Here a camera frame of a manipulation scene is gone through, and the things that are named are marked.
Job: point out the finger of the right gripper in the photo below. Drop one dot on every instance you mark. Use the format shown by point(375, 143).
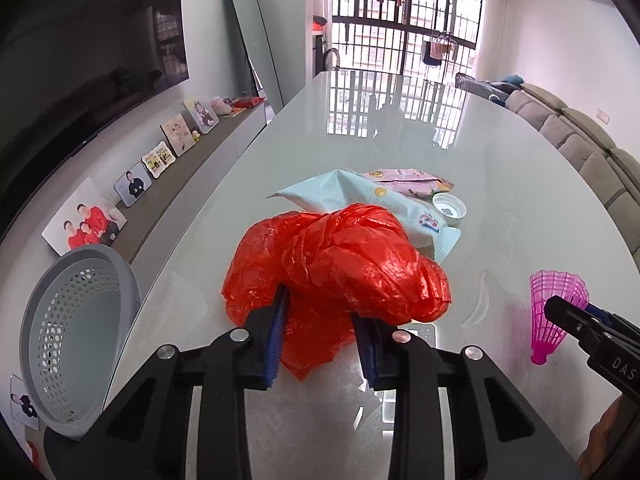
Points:
point(615, 322)
point(591, 334)

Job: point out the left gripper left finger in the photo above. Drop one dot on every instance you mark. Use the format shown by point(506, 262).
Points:
point(143, 432)

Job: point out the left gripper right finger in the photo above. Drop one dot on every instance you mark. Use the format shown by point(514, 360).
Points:
point(458, 407)

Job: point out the pink shuttlecock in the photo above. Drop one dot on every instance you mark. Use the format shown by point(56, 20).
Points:
point(551, 290)

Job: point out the light blue snack packet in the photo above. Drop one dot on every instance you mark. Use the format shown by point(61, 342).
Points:
point(337, 189)

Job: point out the red plastic bag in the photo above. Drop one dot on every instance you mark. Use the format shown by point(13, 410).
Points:
point(357, 260)

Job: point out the grey perforated trash basket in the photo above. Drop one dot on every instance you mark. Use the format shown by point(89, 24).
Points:
point(74, 327)

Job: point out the person's right hand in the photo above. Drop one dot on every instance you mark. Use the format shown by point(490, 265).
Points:
point(593, 456)

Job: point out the red white small box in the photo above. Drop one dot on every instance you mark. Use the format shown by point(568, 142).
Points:
point(32, 453)

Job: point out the rounded man portrait coaster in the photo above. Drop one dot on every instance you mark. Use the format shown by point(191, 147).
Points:
point(22, 409)

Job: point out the beige sectional sofa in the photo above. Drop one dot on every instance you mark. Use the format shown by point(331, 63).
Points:
point(611, 172)

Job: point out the white bottle cap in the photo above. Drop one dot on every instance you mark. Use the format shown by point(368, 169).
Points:
point(452, 209)

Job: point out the pink snack wrapper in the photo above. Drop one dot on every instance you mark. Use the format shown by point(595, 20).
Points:
point(409, 182)

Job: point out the patterned dark cushion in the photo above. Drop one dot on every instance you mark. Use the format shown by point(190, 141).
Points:
point(480, 88)

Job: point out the pink plush toy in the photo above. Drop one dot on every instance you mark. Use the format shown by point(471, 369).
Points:
point(221, 106)

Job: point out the black window grille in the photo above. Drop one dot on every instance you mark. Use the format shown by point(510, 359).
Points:
point(434, 39)

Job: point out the red packet on cabinet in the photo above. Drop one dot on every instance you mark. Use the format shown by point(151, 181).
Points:
point(247, 102)

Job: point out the large black television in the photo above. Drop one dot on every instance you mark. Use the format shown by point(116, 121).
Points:
point(69, 68)

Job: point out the bicycle on balcony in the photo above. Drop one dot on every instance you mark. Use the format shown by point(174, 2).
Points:
point(324, 56)

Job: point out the leaning floor mirror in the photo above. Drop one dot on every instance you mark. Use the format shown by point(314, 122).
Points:
point(258, 51)

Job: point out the large family photo frame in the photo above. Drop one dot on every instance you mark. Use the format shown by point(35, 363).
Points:
point(85, 218)

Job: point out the man portrait photo frame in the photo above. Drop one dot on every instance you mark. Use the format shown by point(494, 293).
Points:
point(133, 184)

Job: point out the scalloped yellow photo frame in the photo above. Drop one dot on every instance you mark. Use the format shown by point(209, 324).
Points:
point(158, 159)

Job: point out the baby photo frame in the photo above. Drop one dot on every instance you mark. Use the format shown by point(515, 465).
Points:
point(178, 134)

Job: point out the child photo frame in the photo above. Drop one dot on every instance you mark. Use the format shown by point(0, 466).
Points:
point(205, 118)

